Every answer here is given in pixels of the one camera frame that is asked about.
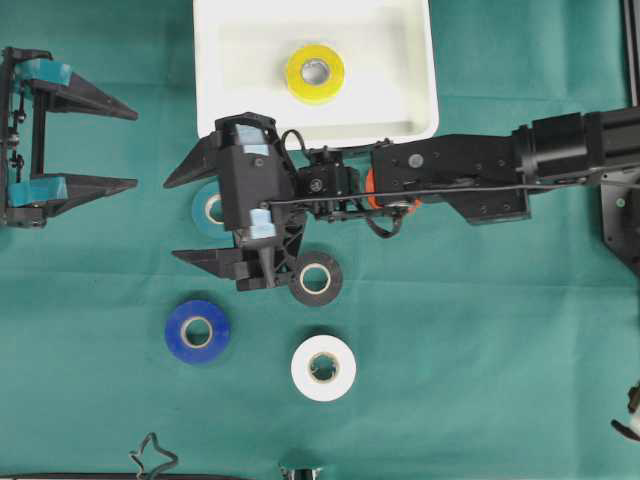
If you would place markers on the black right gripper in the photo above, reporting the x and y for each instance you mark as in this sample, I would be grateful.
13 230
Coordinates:
250 267

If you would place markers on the green tape roll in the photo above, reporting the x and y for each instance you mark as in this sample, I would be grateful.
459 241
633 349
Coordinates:
207 212

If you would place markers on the yellow tape roll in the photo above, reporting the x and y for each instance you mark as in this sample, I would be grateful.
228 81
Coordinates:
315 74

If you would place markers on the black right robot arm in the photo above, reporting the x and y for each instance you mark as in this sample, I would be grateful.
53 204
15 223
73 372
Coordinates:
486 179

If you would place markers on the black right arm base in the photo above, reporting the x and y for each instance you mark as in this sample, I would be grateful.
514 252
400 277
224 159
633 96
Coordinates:
619 194

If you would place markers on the black tape roll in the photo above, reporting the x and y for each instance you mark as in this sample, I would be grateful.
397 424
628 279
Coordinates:
317 279

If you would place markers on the blue tape roll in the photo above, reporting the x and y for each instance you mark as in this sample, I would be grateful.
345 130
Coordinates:
197 332

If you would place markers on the red tape roll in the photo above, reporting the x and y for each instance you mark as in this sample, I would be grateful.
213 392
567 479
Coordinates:
375 195

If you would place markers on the white plastic case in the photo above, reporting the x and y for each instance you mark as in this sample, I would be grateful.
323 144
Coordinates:
242 47

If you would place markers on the white tape roll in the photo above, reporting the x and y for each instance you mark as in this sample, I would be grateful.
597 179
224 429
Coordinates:
323 368

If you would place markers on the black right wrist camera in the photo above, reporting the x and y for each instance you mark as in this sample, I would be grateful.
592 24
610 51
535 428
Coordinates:
253 171

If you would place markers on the black aluminium frame rail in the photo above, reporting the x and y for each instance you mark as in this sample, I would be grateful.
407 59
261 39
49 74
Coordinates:
630 9

